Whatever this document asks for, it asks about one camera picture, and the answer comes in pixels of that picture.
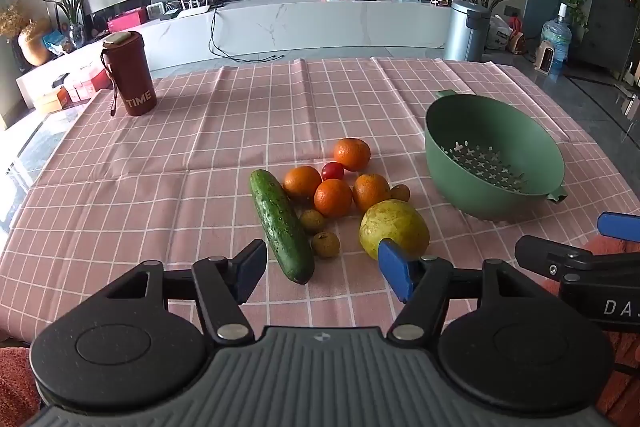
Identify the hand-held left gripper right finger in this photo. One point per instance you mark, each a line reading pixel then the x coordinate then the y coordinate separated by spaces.
pixel 395 269

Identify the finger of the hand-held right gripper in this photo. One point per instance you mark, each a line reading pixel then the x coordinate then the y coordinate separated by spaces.
pixel 620 224
pixel 555 254

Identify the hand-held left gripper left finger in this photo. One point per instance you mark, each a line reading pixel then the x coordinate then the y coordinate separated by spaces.
pixel 252 269

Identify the yellow-green guava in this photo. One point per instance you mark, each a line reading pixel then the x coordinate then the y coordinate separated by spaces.
pixel 395 227

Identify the green cucumber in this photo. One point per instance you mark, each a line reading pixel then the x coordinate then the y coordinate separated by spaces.
pixel 282 227

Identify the small green fruit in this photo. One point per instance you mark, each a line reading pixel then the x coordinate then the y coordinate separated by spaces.
pixel 325 244

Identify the orange mandarin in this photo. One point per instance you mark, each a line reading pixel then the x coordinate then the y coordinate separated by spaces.
pixel 333 198
pixel 352 153
pixel 302 182
pixel 371 192

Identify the green colander bowl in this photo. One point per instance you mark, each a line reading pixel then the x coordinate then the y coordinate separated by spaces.
pixel 480 172

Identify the red cherry tomato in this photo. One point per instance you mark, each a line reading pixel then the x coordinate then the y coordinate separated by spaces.
pixel 332 170

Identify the pink checked tablecloth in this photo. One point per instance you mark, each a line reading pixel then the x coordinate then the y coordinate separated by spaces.
pixel 200 147

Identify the blue water bottle with pump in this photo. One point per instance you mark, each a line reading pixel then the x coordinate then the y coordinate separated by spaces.
pixel 555 42

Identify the grey cabinet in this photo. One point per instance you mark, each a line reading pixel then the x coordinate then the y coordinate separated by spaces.
pixel 607 27

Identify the white plastic bag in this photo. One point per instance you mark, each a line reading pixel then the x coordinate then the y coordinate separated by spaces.
pixel 500 34

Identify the silver pedal trash can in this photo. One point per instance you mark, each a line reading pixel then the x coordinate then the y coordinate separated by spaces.
pixel 466 32

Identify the red gift boxes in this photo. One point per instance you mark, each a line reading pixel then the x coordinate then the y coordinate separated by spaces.
pixel 90 84

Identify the white marble media console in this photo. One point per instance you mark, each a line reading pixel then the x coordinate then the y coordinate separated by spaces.
pixel 325 24

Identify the cardboard box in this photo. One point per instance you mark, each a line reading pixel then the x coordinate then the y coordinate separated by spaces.
pixel 52 101

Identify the person's red fuzzy clothing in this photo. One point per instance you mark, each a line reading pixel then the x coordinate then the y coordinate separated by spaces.
pixel 15 382

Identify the white router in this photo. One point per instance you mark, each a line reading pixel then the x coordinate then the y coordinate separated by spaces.
pixel 194 9

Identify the small white device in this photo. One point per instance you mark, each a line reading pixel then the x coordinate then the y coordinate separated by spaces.
pixel 155 11

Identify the pink-red flat box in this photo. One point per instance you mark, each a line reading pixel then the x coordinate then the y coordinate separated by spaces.
pixel 125 21

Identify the green plant in glass vase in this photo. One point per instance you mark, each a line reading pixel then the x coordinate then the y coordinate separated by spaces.
pixel 74 7

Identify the dried flowers in orange vase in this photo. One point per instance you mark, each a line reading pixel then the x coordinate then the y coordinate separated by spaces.
pixel 27 39

